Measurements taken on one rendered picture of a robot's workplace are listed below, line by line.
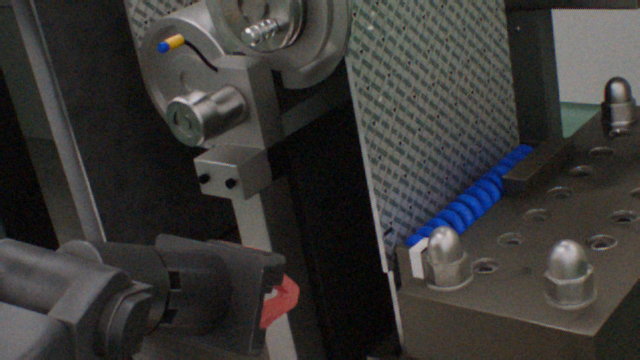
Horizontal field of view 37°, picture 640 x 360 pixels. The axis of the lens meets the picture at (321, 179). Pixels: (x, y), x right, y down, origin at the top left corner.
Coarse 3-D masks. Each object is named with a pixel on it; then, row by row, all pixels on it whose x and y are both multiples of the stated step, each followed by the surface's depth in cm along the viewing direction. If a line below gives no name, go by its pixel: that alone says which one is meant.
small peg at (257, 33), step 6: (270, 18) 72; (258, 24) 71; (264, 24) 71; (270, 24) 71; (276, 24) 71; (246, 30) 70; (252, 30) 70; (258, 30) 70; (264, 30) 71; (270, 30) 71; (276, 30) 72; (246, 36) 70; (252, 36) 70; (258, 36) 70; (264, 36) 71; (270, 36) 71; (246, 42) 70; (252, 42) 70; (258, 42) 70
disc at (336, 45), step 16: (208, 0) 78; (336, 0) 70; (336, 16) 70; (224, 32) 78; (336, 32) 71; (240, 48) 78; (336, 48) 72; (320, 64) 73; (336, 64) 73; (288, 80) 76; (304, 80) 75; (320, 80) 74
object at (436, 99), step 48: (480, 0) 86; (384, 48) 75; (432, 48) 80; (480, 48) 87; (384, 96) 76; (432, 96) 81; (480, 96) 88; (384, 144) 77; (432, 144) 82; (480, 144) 89; (384, 192) 77; (432, 192) 83; (384, 240) 78
